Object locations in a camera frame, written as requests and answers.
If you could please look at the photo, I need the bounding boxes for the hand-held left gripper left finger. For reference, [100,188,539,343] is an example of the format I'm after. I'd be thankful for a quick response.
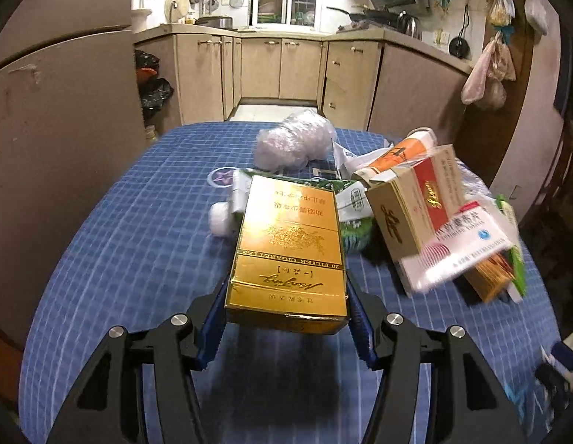
[46,281,232,444]

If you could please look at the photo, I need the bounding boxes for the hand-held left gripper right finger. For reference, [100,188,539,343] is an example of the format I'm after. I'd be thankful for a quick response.
[344,277,533,444]

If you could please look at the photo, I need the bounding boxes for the gold cigarette box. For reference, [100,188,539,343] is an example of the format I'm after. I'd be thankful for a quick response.
[224,175,352,336]

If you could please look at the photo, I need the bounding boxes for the orange white tube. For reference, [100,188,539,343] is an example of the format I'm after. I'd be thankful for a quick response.
[351,129,439,186]

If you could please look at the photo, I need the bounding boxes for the clear plastic bag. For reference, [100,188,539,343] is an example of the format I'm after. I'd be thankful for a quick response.
[255,108,338,172]

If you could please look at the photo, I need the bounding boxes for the black trash bag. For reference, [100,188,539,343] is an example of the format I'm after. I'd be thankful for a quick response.
[141,78,175,109]
[135,49,160,72]

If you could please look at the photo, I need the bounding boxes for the white green toothpaste tube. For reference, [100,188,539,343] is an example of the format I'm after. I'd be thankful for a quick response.
[209,169,377,253]

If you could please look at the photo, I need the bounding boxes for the white medicine box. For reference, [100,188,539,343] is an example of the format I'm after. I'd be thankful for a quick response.
[400,201,520,297]

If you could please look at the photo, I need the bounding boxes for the blue checked tablecloth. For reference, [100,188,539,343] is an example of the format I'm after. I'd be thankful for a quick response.
[18,120,569,444]

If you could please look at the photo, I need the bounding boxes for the red beige carton box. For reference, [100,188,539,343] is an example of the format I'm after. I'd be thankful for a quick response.
[366,144,467,260]

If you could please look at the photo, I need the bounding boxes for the orange small box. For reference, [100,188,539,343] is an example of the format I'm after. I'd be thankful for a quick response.
[462,254,518,303]

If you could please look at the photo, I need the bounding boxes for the green packet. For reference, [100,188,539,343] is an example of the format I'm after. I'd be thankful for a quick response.
[494,194,528,299]

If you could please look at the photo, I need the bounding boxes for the crumpled white packaging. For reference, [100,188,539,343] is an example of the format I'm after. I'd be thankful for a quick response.
[333,141,390,181]

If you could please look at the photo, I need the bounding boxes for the beige refrigerator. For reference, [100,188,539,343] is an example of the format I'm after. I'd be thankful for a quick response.
[0,0,148,347]

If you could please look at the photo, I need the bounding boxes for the hanging clear round bag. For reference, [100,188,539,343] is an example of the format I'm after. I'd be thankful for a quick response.
[481,78,506,109]

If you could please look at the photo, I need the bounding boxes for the beige kitchen cabinets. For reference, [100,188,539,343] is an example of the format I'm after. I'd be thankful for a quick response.
[134,25,473,132]

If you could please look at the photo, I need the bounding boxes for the hanging pink plastic bag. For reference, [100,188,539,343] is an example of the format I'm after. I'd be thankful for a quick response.
[461,39,500,105]

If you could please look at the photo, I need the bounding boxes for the hanging black pan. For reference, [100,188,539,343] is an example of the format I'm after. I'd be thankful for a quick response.
[448,4,469,59]

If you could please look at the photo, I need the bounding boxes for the hanging brown plastic bag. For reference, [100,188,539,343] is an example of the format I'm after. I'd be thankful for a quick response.
[487,32,517,81]

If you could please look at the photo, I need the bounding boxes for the steel cooking pot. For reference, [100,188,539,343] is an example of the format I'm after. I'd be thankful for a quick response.
[195,15,234,31]

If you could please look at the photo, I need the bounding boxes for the steel kettle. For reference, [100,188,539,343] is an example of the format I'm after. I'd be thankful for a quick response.
[397,10,423,40]

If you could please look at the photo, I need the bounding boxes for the black wok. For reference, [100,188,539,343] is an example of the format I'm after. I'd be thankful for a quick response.
[326,6,400,28]

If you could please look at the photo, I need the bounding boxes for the round cutting board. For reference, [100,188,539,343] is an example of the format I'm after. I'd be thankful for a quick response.
[165,0,190,24]

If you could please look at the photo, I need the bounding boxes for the hanging bag with yellow contents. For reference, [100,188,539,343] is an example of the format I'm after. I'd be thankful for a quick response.
[487,0,516,26]

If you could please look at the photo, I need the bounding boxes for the hanging white plastic bag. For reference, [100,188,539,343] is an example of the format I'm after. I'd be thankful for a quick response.
[524,0,548,33]

